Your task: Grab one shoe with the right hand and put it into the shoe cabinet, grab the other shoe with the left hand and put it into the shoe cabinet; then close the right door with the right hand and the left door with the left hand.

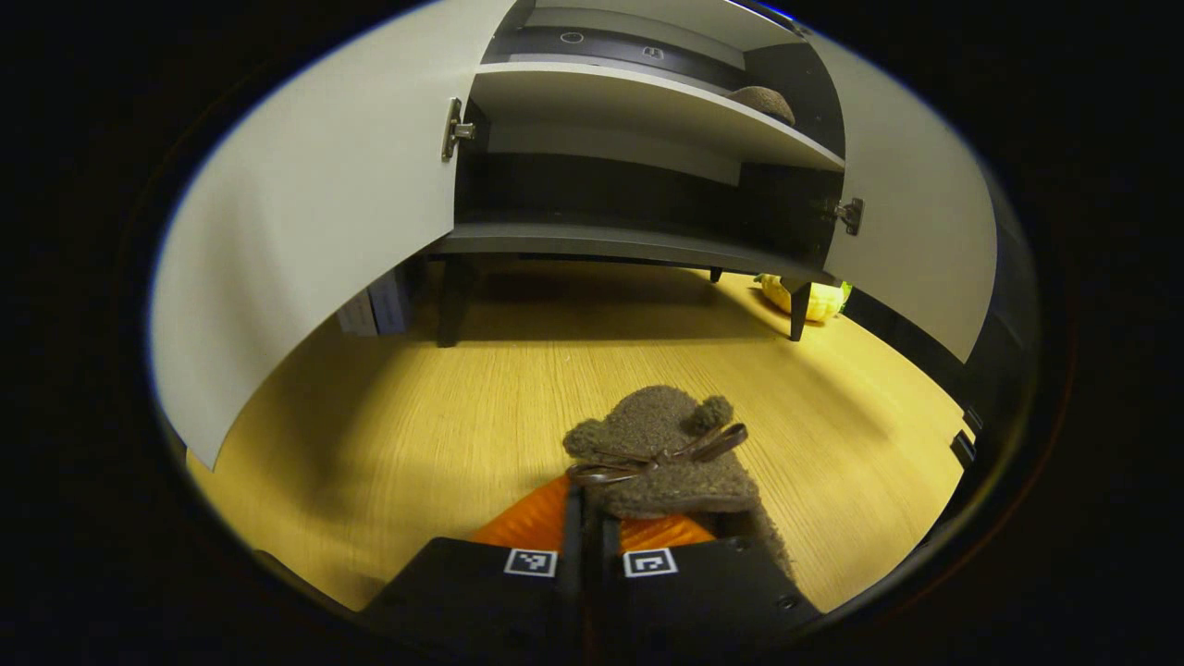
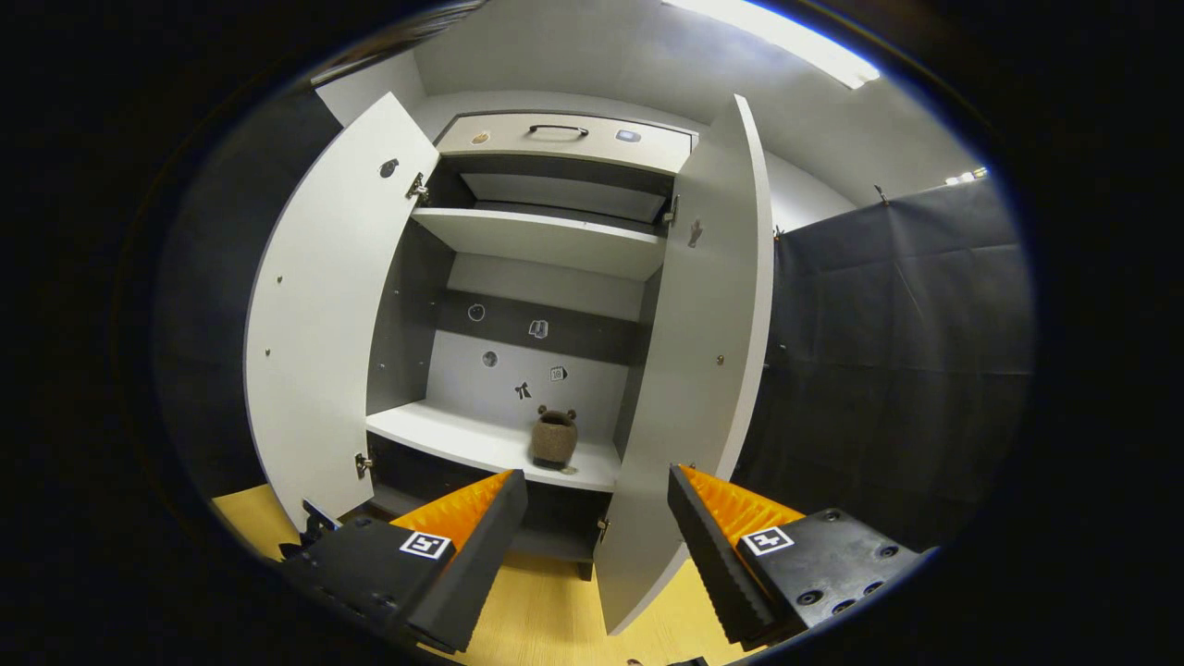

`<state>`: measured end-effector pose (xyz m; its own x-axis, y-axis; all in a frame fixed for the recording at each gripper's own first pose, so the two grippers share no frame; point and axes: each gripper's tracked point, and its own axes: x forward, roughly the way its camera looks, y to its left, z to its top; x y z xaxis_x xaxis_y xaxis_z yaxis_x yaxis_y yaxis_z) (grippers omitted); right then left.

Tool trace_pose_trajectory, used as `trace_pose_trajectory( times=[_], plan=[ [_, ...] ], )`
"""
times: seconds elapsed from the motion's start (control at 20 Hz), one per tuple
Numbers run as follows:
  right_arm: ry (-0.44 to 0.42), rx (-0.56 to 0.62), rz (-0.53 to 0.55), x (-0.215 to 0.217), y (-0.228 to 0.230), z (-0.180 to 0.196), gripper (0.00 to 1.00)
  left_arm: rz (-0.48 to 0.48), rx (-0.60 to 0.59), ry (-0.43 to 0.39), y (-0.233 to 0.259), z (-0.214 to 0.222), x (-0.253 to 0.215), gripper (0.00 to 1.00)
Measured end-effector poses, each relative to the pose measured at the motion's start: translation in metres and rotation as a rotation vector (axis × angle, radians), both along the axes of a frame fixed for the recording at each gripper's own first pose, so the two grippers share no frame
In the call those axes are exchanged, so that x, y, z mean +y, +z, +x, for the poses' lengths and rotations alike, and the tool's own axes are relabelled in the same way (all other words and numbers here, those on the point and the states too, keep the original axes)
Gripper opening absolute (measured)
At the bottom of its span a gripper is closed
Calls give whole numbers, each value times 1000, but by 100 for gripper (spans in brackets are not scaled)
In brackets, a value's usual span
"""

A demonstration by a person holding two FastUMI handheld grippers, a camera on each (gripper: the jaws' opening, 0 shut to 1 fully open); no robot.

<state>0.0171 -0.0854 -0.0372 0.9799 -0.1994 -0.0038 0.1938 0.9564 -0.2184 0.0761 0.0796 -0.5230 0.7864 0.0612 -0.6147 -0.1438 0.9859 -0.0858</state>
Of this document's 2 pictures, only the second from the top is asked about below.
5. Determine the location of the beige cabinet drawer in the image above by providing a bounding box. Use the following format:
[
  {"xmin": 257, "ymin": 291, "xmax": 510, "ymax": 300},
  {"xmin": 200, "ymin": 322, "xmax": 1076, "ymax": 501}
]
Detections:
[{"xmin": 435, "ymin": 113, "xmax": 695, "ymax": 175}]

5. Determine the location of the white cabinet door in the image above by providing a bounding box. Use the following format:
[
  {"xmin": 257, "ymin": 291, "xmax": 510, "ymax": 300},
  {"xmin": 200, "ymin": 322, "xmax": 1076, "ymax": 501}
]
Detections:
[
  {"xmin": 243, "ymin": 91, "xmax": 440, "ymax": 533},
  {"xmin": 595, "ymin": 92, "xmax": 776, "ymax": 637}
]

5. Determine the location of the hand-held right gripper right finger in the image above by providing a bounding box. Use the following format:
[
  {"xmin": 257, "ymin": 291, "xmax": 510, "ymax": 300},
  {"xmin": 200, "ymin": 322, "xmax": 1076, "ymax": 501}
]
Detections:
[{"xmin": 668, "ymin": 465, "xmax": 931, "ymax": 651}]

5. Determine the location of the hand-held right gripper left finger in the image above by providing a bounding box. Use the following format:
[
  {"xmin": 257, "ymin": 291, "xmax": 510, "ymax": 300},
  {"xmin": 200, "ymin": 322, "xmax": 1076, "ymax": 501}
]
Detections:
[{"xmin": 277, "ymin": 469, "xmax": 530, "ymax": 654}]

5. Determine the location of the white shoe cabinet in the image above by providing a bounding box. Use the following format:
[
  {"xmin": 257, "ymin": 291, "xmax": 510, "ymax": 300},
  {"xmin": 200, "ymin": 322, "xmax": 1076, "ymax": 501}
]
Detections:
[{"xmin": 365, "ymin": 111, "xmax": 699, "ymax": 584}]

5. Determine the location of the brown fuzzy shoe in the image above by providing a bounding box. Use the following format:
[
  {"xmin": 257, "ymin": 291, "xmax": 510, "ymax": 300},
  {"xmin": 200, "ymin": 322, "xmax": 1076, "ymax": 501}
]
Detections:
[{"xmin": 530, "ymin": 405, "xmax": 579, "ymax": 466}]

